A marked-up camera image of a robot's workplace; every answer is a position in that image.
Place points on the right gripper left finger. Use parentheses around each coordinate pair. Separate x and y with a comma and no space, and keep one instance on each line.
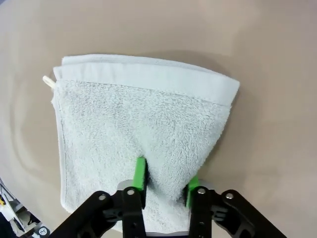
(140,176)

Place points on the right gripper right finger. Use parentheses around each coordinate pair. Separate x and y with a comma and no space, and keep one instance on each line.
(198,198)

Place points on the white terry towel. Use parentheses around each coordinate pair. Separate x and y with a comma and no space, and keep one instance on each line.
(123,119)

